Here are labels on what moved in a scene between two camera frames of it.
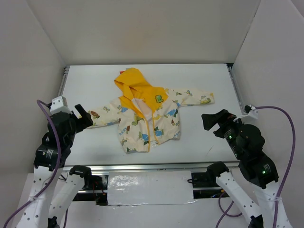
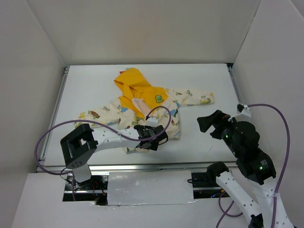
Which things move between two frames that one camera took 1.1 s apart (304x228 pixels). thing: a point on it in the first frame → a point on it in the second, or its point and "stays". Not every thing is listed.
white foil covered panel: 153,187 stays
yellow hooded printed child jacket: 147,115 stays
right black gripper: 221,126 stays
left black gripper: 77,122 → 156,137
